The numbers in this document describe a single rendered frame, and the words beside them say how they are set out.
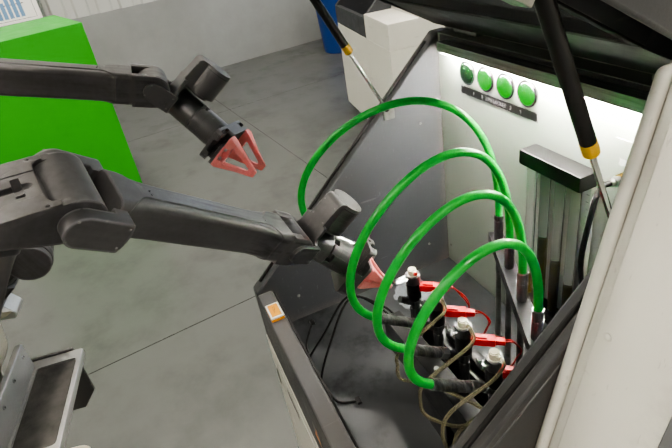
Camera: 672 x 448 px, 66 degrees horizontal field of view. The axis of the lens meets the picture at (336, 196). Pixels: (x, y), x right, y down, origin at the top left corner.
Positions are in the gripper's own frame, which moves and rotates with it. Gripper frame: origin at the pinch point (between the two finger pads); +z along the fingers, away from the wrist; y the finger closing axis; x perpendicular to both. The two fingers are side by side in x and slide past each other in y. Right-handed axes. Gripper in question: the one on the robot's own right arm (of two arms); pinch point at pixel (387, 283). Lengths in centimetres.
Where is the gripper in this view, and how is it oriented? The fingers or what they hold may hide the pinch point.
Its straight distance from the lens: 98.9
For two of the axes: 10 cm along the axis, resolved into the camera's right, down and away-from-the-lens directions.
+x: -1.5, -4.5, 8.8
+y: 6.0, -7.5, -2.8
